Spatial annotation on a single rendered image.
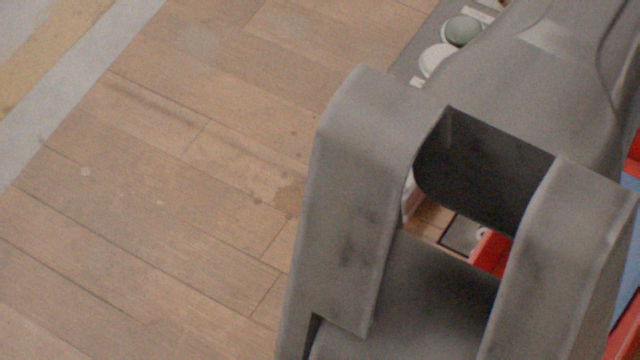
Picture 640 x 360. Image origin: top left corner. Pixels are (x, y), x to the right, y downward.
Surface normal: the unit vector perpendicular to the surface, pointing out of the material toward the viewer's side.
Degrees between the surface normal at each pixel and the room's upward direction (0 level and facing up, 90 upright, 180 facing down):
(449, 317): 2
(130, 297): 0
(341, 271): 65
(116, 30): 0
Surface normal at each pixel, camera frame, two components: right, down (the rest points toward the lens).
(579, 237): -0.36, -0.09
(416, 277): 0.01, -0.68
